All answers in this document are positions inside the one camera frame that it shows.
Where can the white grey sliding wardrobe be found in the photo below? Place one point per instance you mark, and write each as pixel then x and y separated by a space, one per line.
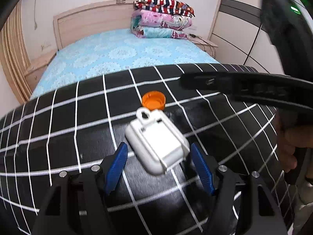
pixel 241 38

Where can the white sleeve right forearm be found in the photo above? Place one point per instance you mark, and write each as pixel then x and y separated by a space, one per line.
pixel 303 208

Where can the striped red blue blanket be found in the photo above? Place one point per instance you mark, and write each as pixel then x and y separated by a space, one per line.
pixel 171 7

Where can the white plastic case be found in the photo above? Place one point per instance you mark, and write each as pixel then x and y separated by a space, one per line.
pixel 156 141

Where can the pink floral folded quilt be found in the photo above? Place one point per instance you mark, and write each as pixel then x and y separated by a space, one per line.
pixel 148 24

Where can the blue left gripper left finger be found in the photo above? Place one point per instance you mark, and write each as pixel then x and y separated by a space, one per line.
pixel 114 165

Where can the beige striped curtain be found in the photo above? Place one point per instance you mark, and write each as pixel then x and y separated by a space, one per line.
pixel 14 56

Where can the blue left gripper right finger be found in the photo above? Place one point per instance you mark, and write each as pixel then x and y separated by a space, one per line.
pixel 205 167

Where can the person right hand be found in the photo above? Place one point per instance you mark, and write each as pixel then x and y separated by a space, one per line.
pixel 288 140

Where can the wooden bed headboard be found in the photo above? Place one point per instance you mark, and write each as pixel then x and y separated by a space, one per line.
pixel 86 20

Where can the black white grid mat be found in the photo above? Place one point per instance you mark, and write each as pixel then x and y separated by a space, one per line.
pixel 53 149

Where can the wooden nightstand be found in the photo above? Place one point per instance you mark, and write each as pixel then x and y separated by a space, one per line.
pixel 38 66

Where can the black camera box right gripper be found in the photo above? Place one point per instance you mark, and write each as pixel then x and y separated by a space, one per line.
pixel 290 33

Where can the orange bottle cap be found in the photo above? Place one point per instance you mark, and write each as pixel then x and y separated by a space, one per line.
pixel 154 100

